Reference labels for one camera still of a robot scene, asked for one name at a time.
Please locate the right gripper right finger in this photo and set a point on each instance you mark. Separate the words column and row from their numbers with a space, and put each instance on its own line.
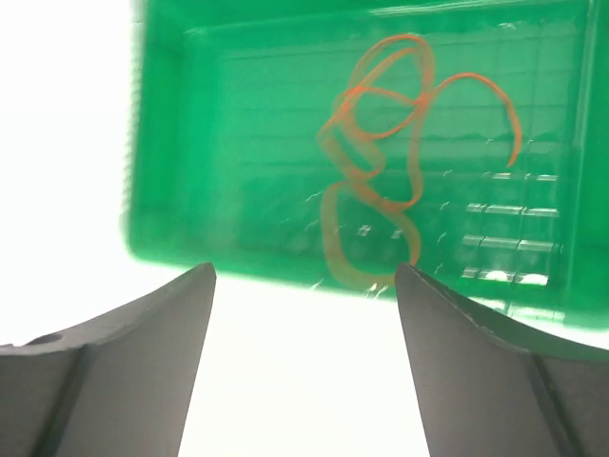
column 488, row 385

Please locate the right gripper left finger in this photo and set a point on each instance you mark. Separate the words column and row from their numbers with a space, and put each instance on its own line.
column 117, row 385

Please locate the green plastic tray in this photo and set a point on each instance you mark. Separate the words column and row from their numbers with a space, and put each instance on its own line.
column 325, row 143

